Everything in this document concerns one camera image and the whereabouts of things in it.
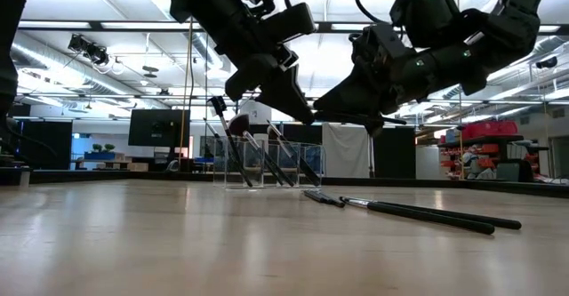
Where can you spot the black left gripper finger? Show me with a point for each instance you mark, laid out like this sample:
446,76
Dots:
289,93
246,80

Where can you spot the round-head black makeup brush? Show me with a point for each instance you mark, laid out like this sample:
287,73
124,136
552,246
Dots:
239,125

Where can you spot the thin black makeup brush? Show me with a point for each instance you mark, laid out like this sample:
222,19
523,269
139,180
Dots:
212,129

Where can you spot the black makeup brush silver ferrule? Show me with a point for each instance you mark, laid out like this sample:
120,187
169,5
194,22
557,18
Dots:
444,221
306,171

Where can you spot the short black makeup brush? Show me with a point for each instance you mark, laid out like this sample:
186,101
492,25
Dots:
333,202
318,197

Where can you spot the clear acrylic organizer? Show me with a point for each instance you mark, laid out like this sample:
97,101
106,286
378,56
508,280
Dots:
222,167

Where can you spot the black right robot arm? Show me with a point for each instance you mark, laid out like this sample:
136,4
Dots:
489,34

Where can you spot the white hanging cloth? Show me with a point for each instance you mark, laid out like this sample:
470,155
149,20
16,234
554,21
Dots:
347,154

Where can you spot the shelf with red bins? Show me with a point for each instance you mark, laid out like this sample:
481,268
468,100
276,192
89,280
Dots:
489,129

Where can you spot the small green plant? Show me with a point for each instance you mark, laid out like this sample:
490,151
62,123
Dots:
97,148
109,148

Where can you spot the black overhead beam with lights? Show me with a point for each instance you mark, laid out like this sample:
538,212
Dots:
95,26

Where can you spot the blue planter box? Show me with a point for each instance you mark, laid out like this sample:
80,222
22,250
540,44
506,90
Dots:
100,155

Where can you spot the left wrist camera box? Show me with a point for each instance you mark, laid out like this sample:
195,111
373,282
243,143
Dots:
291,22

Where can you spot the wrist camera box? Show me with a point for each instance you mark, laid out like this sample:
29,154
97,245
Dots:
291,22
378,47

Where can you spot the silver ceiling air duct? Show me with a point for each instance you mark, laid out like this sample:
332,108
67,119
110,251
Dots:
209,51

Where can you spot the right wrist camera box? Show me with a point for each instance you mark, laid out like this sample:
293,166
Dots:
378,47

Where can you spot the black wall monitor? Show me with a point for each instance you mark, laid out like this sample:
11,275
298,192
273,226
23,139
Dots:
155,127

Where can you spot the black ceiling camera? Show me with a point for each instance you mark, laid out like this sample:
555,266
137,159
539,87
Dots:
89,49
547,62

